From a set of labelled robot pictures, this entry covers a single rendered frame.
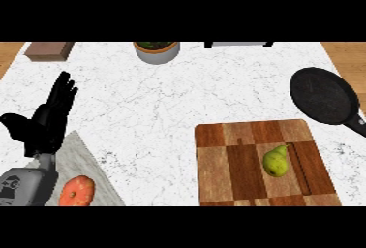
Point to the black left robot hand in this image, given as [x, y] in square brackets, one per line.
[47, 121]

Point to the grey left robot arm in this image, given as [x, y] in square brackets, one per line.
[25, 185]

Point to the wooden cutting board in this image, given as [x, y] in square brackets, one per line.
[257, 168]

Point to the green pear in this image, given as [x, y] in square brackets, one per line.
[275, 162]

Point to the black frying pan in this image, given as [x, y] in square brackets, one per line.
[323, 96]

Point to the grey marble placemat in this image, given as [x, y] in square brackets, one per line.
[90, 174]

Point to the brown wooden block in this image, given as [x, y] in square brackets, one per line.
[47, 51]

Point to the orange pumpkin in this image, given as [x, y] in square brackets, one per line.
[77, 192]

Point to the grey plant pot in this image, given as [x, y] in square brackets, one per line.
[157, 53]

